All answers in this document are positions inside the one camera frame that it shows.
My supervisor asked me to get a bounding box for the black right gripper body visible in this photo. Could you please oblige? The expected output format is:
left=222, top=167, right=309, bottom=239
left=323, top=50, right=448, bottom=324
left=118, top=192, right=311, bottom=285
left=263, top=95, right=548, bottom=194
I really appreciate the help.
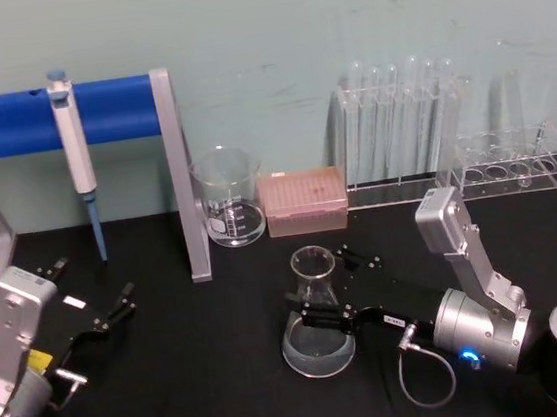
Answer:
left=338, top=256, right=446, bottom=351

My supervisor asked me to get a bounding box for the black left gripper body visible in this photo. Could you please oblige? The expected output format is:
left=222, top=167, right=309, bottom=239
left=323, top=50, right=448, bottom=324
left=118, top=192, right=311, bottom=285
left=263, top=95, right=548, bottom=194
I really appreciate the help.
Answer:
left=19, top=283, right=117, bottom=384

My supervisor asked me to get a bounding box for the clear glass conical flask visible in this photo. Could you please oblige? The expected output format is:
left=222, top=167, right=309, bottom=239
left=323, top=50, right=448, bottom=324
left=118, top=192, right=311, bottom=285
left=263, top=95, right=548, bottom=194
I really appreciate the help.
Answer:
left=270, top=241, right=360, bottom=383

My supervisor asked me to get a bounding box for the tall clear test tube rack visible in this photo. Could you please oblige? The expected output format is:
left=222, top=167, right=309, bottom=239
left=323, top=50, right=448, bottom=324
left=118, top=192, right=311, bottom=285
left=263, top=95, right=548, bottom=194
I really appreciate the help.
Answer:
left=333, top=68, right=484, bottom=211

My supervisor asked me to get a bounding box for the pink pipette tip box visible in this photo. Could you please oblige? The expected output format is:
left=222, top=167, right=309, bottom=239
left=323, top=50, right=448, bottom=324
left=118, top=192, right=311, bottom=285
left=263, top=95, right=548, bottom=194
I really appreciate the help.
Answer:
left=255, top=163, right=352, bottom=240

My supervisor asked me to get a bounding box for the black table cloth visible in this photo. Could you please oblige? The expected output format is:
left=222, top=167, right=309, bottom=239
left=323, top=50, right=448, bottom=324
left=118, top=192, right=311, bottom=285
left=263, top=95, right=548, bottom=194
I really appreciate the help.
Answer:
left=0, top=151, right=557, bottom=417

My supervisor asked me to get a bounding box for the white blue pipette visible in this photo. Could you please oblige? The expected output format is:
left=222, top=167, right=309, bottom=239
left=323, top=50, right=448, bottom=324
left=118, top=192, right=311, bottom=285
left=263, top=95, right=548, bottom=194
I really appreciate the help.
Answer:
left=44, top=65, right=110, bottom=267

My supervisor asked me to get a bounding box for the clear glass test tube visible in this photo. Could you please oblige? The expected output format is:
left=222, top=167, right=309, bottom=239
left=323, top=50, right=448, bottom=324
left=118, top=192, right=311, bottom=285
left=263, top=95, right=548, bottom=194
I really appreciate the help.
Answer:
left=436, top=56, right=467, bottom=175
left=344, top=60, right=378, bottom=188
left=381, top=63, right=411, bottom=184
left=418, top=58, right=449, bottom=180
left=401, top=54, right=432, bottom=182
left=363, top=65, right=394, bottom=186

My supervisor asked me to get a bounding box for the clear glass beaker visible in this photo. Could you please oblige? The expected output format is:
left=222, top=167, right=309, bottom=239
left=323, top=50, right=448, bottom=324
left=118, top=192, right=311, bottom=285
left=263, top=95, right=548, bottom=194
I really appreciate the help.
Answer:
left=185, top=140, right=271, bottom=253

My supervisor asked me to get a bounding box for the blue bar pipette stand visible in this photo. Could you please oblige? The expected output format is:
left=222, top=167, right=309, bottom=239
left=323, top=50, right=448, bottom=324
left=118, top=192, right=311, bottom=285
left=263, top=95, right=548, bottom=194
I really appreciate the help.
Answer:
left=0, top=65, right=218, bottom=322

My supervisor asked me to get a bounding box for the low clear acrylic tube rack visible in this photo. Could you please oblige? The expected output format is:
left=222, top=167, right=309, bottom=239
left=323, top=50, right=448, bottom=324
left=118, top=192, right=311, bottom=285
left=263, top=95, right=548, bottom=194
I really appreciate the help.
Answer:
left=445, top=120, right=557, bottom=204

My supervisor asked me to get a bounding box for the thin left gripper cable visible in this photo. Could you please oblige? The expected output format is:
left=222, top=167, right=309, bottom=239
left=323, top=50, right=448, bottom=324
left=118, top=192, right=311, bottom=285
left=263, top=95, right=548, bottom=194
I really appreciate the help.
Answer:
left=44, top=365, right=91, bottom=413

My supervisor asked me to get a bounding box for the thin grey right gripper cable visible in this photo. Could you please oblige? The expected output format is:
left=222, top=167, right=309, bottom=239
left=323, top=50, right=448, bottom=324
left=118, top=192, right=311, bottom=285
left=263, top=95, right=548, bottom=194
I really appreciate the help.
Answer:
left=391, top=316, right=459, bottom=412

